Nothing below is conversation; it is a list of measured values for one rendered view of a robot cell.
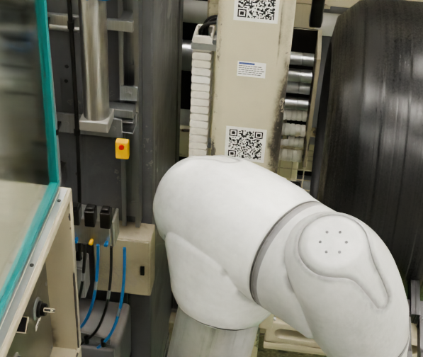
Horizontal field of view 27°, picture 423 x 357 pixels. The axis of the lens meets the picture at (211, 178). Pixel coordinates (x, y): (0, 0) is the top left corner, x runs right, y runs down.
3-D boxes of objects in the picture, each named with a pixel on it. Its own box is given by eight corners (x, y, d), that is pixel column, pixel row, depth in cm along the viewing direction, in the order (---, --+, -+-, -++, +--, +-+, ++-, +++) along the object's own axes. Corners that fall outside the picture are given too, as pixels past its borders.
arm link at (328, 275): (439, 313, 97) (344, 256, 106) (420, 217, 84) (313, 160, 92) (365, 403, 93) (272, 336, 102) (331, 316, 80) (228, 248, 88)
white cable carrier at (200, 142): (185, 242, 183) (192, 36, 155) (188, 227, 187) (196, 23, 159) (206, 245, 183) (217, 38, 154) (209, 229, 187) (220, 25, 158)
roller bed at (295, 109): (224, 159, 216) (232, 50, 198) (231, 126, 228) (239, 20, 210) (306, 168, 215) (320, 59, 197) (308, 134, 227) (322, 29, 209)
